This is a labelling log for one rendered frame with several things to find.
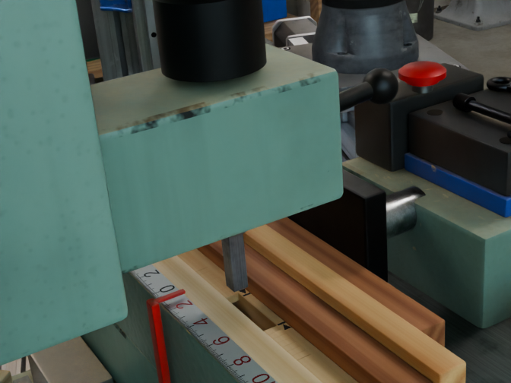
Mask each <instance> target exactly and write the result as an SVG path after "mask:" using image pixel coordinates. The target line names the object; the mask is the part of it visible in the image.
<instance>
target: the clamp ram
mask: <svg viewBox="0 0 511 383"><path fill-rule="evenodd" d="M342 173H343V191H344V192H343V195H342V196H341V197H340V198H339V199H337V200H334V201H330V202H328V203H325V204H322V205H319V206H317V207H313V208H310V209H308V210H305V211H302V212H299V213H297V214H293V215H291V216H289V217H287V218H289V219H291V220H292V221H293V222H295V223H297V224H298V225H300V226H301V227H303V228H304V229H306V230H308V231H309V232H311V233H312V234H313V235H315V236H317V237H318V238H320V239H321V240H322V241H324V242H326V243H328V244H329V245H330V246H332V247H333V248H335V249H337V250H338V251H340V252H341V253H343V254H344V255H346V256H348V257H349V258H350V259H352V260H353V261H355V262H357V263H358V264H360V265H361V266H363V267H365V268H366V269H367V270H368V271H370V272H372V273H373V274H375V275H376V276H378V277H380V278H381V279H383V280H384V281H385V282H387V283H388V261H387V239H390V238H392V237H394V236H397V235H400V234H402V233H406V232H407V231H410V230H412V229H413V228H414V227H415V225H416V222H417V215H416V210H415V206H414V202H415V200H416V199H417V198H420V197H423V196H425V193H424V192H423V191H422V190H421V189H419V188H418V187H415V186H412V187H410V188H406V189H403V190H401V191H397V192H395V193H392V194H390V195H386V193H385V191H383V190H382V189H380V188H378V187H376V186H375V185H372V184H370V183H368V182H366V181H364V180H363V179H361V178H359V177H357V176H355V175H353V174H351V173H349V172H348V171H346V170H344V169H342Z"/></svg>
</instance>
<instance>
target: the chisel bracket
mask: <svg viewBox="0 0 511 383"><path fill-rule="evenodd" d="M265 49H266V59H267V62H266V64H265V66H264V67H263V68H261V69H259V70H258V71H256V72H254V73H251V74H248V75H245V76H242V77H240V78H234V79H230V80H225V81H212V82H187V81H177V80H173V79H170V78H168V77H166V76H164V75H163V74H162V71H161V68H157V69H154V70H150V71H144V72H141V73H137V74H132V75H129V76H125V77H122V78H117V79H113V80H110V81H104V82H100V83H97V84H92V85H91V86H90V88H91V93H92V98H93V103H94V111H95V116H96V120H97V129H98V134H99V139H100V147H101V152H102V157H103V165H104V170H105V175H106V183H107V188H108V192H109V201H110V206H111V211H112V215H113V224H114V229H115V234H116V242H117V247H118V252H119V260H120V265H121V270H122V274H126V273H128V272H130V271H134V270H137V269H139V268H142V267H145V266H148V265H150V264H154V263H157V262H159V261H162V260H165V259H168V258H172V257H173V256H176V255H180V254H182V253H185V252H188V251H191V250H193V249H196V248H200V247H202V246H204V245H208V244H211V243H213V242H217V241H219V240H222V239H226V238H228V237H235V236H240V235H242V234H244V233H245V232H246V231H248V230H250V229H254V228H256V227H259V226H262V225H265V224H267V223H271V222H274V221H276V220H280V219H282V218H285V217H289V216H291V215H293V214H297V213H299V212H302V211H305V210H308V209H310V208H313V207H317V206H319V205H322V204H325V203H328V202H330V201H334V200H337V199H339V198H340V197H341V196H342V195H343V192H344V191H343V173H342V155H341V121H340V103H339V86H338V73H337V71H336V70H335V69H333V68H330V67H329V66H326V65H323V64H320V63H318V62H314V61H312V60H310V59H306V58H304V57H302V56H299V55H296V54H293V53H292V52H288V51H286V50H283V49H280V48H278V47H276V46H272V45H270V44H267V43H266V44H265Z"/></svg>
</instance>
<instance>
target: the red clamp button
mask: <svg viewBox="0 0 511 383"><path fill-rule="evenodd" d="M445 77H446V68H445V67H443V66H442V65H441V64H439V63H437V62H428V61H420V62H411V63H408V64H406V65H404V66H403V67H401V68H400V69H399V70H398V78H399V79H400V80H402V81H405V83H406V84H409V85H411V86H416V87H426V86H431V85H434V84H437V83H439V82H440V81H441V80H443V79H444V78H445Z"/></svg>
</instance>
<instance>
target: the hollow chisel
mask: <svg viewBox="0 0 511 383"><path fill-rule="evenodd" d="M221 242H222V249H223V256H224V270H225V277H226V284H227V286H228V287H229V288H230V289H231V290H232V291H234V292H236V291H239V290H242V289H245V288H247V287H248V279H247V271H246V256H245V248H244V240H243V234H242V235H240V236H235V237H228V238H226V239H222V240H221Z"/></svg>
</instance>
